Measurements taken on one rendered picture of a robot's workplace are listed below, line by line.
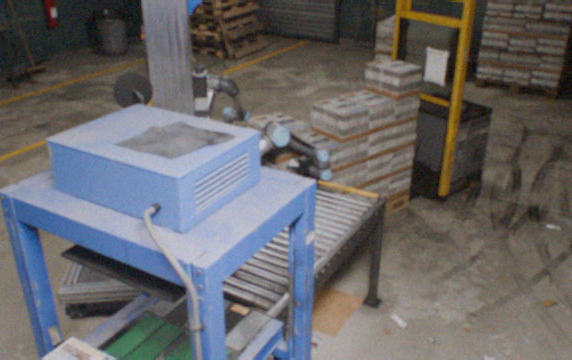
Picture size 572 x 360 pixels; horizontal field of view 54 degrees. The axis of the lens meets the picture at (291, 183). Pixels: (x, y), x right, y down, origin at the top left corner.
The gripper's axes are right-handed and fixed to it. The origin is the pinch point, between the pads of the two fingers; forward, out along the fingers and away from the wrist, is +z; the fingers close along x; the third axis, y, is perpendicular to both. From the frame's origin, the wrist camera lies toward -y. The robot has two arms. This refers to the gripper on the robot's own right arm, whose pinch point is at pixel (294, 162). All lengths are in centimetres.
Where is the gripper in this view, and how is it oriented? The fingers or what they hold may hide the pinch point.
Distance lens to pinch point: 398.8
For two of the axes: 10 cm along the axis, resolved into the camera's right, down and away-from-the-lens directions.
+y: 0.1, -9.0, -4.4
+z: -6.4, -3.4, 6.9
